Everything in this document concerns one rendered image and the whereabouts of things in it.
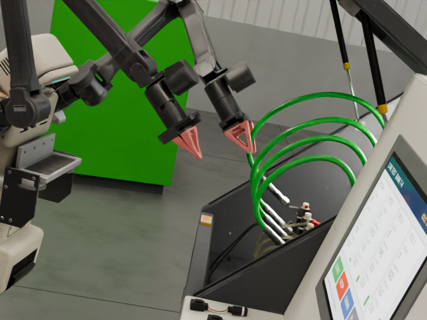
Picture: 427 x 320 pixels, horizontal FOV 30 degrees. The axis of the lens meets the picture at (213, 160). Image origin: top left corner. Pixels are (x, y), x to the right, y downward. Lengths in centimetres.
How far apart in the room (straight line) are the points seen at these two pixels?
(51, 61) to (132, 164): 327
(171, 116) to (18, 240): 70
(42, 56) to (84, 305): 189
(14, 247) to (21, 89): 53
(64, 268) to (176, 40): 182
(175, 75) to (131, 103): 343
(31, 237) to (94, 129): 297
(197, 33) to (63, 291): 199
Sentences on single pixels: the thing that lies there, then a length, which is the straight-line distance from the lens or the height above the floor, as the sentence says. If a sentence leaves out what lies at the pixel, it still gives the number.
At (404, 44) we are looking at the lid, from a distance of 161.
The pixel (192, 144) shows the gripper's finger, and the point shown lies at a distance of 187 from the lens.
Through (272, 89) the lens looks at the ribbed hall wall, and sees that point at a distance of 858.
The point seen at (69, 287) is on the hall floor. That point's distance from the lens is 397.
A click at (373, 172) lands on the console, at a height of 135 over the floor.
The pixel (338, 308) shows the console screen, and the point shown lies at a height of 117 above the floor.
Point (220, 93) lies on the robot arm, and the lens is 201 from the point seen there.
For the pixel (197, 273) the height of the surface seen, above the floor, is 95.
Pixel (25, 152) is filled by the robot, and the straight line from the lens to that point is 220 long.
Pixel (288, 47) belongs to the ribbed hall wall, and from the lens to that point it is 853.
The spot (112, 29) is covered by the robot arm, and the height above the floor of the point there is 148.
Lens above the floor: 171
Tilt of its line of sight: 15 degrees down
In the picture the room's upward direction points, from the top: 12 degrees clockwise
